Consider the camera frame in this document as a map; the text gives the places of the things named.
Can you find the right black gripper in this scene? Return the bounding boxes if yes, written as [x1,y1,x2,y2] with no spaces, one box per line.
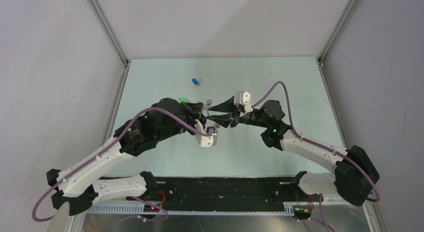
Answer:
[206,96,270,129]

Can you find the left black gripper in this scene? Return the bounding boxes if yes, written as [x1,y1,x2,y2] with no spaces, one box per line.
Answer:
[156,102,207,142]

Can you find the green tagged key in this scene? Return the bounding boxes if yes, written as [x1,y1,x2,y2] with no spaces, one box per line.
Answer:
[178,98,190,103]

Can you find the blue tagged brass key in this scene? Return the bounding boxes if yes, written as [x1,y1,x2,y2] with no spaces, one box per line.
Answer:
[203,99,213,109]

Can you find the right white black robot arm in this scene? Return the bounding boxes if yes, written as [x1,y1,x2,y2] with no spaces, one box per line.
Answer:
[207,98,380,206]

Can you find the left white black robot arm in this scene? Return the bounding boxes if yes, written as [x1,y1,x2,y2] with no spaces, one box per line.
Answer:
[46,98,215,215]

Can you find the blue capped key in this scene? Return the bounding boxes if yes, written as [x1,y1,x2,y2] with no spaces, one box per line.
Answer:
[191,78,201,86]

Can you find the left electronics board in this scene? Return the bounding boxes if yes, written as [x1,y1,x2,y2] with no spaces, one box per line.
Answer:
[143,204,161,214]

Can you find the electronics board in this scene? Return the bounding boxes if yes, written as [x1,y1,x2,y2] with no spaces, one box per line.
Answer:
[143,204,161,214]
[293,207,314,220]

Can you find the right electronics board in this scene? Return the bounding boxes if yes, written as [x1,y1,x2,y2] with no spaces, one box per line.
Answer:
[293,207,314,220]

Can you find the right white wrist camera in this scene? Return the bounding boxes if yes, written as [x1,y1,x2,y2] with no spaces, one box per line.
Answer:
[233,91,253,117]

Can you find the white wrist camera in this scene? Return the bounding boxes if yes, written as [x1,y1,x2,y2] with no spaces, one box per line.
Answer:
[233,91,253,117]
[194,119,218,148]

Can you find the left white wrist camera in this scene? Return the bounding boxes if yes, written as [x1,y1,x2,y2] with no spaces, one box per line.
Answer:
[194,119,218,148]

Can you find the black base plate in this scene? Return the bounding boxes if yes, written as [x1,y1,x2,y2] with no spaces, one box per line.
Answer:
[140,176,319,211]

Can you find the grey slotted cable duct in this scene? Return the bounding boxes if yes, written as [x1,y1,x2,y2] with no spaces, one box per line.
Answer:
[86,203,294,216]

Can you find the left aluminium frame post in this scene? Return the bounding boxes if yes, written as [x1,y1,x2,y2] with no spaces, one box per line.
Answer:
[87,0,129,68]

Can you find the aluminium frame post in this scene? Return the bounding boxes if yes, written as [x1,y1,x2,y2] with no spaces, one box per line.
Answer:
[87,0,129,68]
[317,0,361,64]

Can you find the right aluminium frame post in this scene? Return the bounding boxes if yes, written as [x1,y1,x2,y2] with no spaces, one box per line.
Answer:
[317,0,361,64]

